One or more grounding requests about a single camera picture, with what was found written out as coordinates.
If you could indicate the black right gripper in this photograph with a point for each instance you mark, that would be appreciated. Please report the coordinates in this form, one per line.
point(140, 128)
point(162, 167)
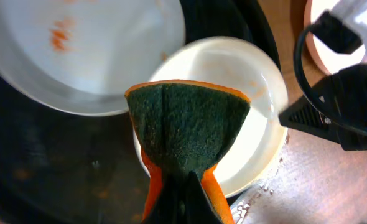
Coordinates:
point(344, 94)

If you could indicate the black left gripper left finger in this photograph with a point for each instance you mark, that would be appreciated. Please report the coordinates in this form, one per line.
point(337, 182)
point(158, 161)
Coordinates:
point(166, 209)

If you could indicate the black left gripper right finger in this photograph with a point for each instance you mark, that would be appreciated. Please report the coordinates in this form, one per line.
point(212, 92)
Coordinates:
point(198, 208)

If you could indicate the orange green scrub sponge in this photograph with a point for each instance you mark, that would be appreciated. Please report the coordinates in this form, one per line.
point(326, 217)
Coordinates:
point(186, 126)

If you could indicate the round black serving tray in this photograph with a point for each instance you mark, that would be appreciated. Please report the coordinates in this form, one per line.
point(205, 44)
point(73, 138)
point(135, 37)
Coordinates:
point(58, 167)

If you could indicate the white plate with small stains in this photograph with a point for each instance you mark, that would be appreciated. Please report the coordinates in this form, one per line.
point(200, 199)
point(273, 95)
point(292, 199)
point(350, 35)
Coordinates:
point(81, 56)

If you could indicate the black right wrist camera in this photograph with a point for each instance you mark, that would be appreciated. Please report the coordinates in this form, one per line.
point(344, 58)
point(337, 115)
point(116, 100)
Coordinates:
point(348, 12)

